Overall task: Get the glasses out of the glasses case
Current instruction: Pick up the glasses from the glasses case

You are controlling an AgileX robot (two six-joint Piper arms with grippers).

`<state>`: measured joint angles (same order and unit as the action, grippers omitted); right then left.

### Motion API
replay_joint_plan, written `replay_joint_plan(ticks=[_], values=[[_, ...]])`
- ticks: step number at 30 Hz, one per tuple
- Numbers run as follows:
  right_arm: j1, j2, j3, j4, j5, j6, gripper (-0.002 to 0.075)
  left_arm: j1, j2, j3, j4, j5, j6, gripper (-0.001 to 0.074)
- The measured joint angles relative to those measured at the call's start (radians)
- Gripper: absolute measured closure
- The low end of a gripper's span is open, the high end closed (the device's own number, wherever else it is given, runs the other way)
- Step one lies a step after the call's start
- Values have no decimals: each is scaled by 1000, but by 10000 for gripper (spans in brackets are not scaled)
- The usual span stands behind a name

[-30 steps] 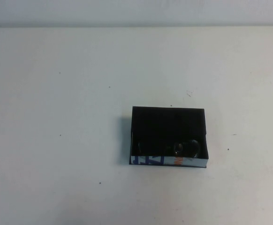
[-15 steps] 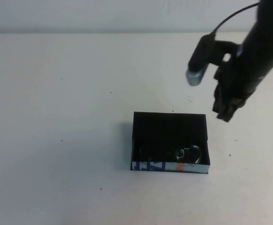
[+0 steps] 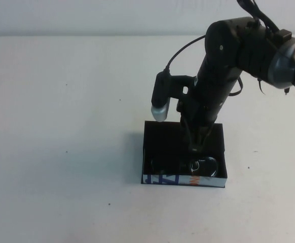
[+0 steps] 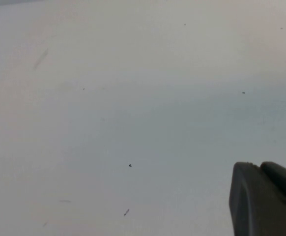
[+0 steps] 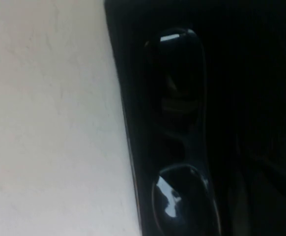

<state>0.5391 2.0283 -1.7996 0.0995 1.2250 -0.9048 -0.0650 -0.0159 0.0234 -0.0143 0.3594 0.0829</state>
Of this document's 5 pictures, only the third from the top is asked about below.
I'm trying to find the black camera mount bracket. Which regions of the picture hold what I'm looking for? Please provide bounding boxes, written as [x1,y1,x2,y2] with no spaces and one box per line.
[169,74,198,101]

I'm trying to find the black glasses case printed lining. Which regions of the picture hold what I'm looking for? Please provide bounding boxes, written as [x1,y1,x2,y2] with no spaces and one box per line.
[140,120,229,189]

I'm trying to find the black camera cable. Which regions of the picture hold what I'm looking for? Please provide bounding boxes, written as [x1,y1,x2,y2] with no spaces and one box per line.
[164,34,206,73]

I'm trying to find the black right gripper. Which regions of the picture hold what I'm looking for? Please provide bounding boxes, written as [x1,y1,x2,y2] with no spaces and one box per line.
[176,93,224,153]

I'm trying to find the black silver-tipped wrist camera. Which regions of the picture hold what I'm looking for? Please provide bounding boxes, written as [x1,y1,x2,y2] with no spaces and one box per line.
[150,70,172,123]

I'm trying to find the black frame glasses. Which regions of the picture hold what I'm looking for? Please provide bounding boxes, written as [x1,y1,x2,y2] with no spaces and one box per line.
[147,154,218,178]

